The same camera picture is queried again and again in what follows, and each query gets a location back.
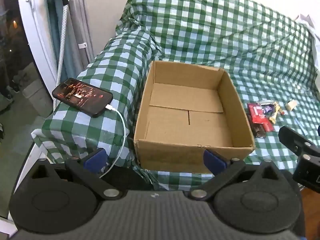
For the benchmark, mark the black smartphone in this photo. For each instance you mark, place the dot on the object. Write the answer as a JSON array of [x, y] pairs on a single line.
[[82, 97]]

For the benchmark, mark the grey curtain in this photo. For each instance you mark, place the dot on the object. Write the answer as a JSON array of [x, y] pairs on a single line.
[[75, 30]]

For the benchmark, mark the white window frame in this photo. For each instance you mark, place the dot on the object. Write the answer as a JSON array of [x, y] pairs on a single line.
[[35, 30]]

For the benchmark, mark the purple snack wrapper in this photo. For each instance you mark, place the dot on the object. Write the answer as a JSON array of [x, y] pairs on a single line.
[[268, 108]]

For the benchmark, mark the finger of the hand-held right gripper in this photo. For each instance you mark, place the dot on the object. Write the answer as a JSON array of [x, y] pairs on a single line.
[[290, 136]]

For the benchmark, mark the green checkered cloth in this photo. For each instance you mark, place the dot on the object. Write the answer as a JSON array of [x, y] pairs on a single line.
[[200, 25]]

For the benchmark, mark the cardboard box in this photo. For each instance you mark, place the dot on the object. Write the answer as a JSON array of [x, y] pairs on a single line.
[[185, 152]]

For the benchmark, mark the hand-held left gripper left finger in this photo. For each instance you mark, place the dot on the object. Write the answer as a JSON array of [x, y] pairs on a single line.
[[95, 160]]

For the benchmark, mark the white crumpled cloth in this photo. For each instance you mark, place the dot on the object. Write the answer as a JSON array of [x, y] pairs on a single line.
[[306, 20]]

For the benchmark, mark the black snack packet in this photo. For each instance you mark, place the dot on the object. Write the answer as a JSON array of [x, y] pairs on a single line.
[[257, 132]]

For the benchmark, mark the red snack packet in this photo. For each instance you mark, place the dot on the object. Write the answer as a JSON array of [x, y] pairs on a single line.
[[260, 116]]

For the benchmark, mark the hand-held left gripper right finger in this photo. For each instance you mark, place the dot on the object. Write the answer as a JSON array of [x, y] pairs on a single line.
[[212, 162]]

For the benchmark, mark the beige nougat packet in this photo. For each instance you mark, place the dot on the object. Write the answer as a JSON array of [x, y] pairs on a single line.
[[292, 105]]

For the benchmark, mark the yellow snack bar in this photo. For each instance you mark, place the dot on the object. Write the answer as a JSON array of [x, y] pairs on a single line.
[[273, 117]]

